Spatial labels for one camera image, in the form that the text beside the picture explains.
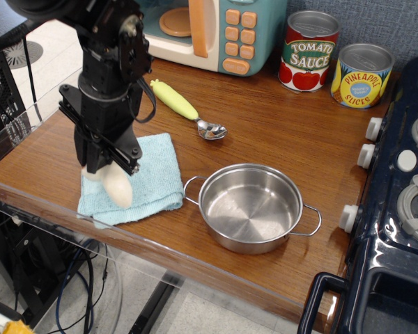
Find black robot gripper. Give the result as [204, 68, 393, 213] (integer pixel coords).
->
[59, 84, 142, 174]

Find plush white brown mushroom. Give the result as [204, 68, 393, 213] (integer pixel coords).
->
[81, 161, 133, 209]

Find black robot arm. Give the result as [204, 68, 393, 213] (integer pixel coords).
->
[8, 1, 155, 175]

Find light blue folded napkin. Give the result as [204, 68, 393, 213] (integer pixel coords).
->
[77, 133, 184, 228]

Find black desk at left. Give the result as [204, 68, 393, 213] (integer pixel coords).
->
[0, 51, 25, 131]

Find clear acrylic table guard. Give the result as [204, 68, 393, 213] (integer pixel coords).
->
[0, 110, 341, 314]

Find small steel pot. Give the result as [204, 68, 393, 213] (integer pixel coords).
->
[183, 163, 309, 255]

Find toy microwave cream teal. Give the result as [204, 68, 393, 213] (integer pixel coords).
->
[139, 1, 287, 77]

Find tomato sauce can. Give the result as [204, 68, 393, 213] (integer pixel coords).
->
[278, 10, 341, 92]

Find pineapple slices can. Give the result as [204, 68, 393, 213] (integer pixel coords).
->
[330, 43, 395, 109]

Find dark blue toy stove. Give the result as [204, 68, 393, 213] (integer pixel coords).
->
[298, 57, 418, 333]

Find spoon with green handle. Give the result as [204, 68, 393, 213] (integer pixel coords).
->
[150, 79, 228, 141]

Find black braided cable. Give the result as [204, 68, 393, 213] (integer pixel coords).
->
[0, 19, 46, 53]

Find cables under table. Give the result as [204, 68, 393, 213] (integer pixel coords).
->
[52, 239, 123, 334]

